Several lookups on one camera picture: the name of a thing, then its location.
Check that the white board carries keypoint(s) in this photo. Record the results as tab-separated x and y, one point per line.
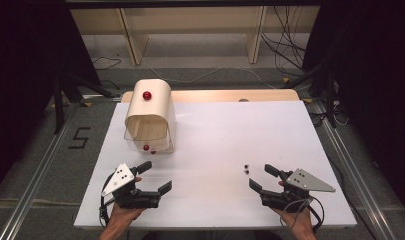
216	140

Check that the person's left hand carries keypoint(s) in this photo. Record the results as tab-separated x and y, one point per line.
123	216

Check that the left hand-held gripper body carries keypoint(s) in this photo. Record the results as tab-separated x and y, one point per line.
141	198

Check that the black curtain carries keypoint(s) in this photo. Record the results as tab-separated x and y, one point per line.
376	83
26	66

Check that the beige wooden shelf unit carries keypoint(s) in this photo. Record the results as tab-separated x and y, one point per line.
190	20

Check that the black metal stand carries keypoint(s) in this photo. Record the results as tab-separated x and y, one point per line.
326	86

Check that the light wooden table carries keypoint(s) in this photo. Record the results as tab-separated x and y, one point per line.
203	96

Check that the black tripod stand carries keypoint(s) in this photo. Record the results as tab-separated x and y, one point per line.
68	90

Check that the cream bread box red knobs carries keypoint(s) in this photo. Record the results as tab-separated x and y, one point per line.
153	106

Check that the person's right hand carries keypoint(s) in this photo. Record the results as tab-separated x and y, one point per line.
298	221

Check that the metal floor rail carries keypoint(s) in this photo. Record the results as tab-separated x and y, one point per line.
353	173
36	173

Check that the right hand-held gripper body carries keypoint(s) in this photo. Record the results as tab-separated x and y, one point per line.
290	198

